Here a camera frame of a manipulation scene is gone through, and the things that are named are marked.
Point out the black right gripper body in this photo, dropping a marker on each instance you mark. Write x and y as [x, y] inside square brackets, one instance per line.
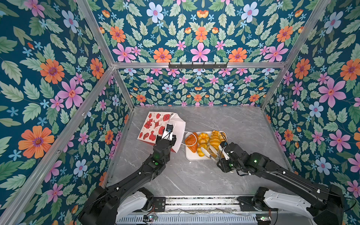
[227, 165]

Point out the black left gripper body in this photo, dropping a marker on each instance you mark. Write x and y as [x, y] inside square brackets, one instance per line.
[169, 143]

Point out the cream right gripper finger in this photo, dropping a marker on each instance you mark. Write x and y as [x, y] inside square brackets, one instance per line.
[215, 153]
[207, 154]

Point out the small yellow fake bun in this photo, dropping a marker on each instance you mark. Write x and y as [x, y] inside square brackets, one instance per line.
[200, 153]

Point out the yellow bundt fake bread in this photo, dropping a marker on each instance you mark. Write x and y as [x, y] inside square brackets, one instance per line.
[203, 138]

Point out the orange fake bread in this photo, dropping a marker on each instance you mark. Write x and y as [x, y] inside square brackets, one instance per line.
[192, 142]

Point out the red white paper bag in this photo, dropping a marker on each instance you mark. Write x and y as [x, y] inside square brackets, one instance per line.
[156, 125]

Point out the golden croissant fake bread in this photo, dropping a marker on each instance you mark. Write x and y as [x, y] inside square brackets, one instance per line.
[215, 140]

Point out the long yellow fake bread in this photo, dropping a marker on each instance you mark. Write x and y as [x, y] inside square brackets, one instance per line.
[223, 139]

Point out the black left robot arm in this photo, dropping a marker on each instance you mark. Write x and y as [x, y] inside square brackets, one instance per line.
[107, 205]

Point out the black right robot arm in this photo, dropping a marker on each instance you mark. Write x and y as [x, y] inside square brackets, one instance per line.
[323, 205]

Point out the white plastic tray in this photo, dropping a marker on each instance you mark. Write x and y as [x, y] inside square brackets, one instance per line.
[194, 156]

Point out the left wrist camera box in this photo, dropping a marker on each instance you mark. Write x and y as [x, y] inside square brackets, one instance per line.
[168, 132]

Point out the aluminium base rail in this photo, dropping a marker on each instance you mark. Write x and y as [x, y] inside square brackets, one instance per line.
[233, 203]

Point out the black hook rail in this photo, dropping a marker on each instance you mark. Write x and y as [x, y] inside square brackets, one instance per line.
[201, 65]

